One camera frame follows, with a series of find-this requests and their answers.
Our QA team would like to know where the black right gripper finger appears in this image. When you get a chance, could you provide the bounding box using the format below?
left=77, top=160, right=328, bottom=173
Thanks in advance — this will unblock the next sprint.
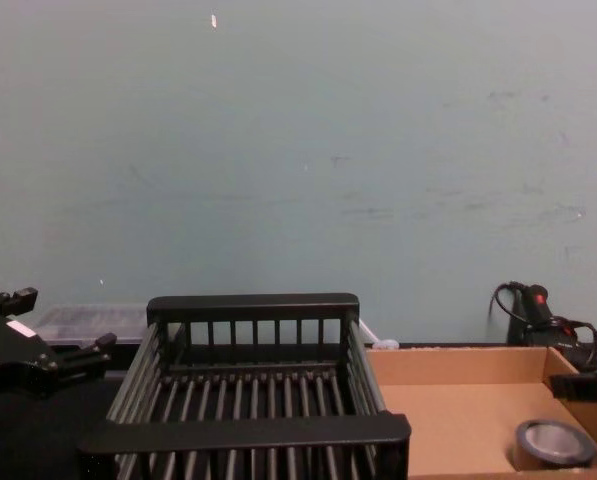
left=549, top=363, right=597, bottom=412

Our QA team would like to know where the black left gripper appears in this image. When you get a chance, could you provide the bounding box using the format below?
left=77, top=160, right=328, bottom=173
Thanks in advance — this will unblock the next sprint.
left=0, top=286, right=119, bottom=402

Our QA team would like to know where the clear plastic case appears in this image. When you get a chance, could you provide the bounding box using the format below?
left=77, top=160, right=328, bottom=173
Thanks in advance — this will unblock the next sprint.
left=33, top=303, right=153, bottom=347

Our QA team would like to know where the shallow brown cardboard tray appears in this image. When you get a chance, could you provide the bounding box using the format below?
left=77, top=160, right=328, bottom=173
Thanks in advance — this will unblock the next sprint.
left=364, top=344, right=597, bottom=480

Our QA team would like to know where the small white plastic piece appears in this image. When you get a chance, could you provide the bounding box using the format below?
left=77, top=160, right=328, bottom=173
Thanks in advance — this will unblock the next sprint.
left=358, top=318, right=401, bottom=351

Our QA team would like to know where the black rack with steel bars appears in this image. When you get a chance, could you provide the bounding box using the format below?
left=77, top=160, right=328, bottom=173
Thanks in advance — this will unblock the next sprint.
left=76, top=292, right=412, bottom=480

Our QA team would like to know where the black corded tool red switch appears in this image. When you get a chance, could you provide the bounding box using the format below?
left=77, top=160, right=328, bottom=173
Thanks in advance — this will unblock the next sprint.
left=489, top=281, right=597, bottom=372

